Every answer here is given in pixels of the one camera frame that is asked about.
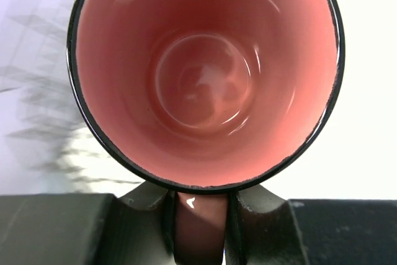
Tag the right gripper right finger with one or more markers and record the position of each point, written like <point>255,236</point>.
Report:
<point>263,228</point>

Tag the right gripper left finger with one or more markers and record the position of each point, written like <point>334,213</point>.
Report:
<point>82,228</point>

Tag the pink patterned mug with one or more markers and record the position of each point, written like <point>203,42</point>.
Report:
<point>205,97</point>

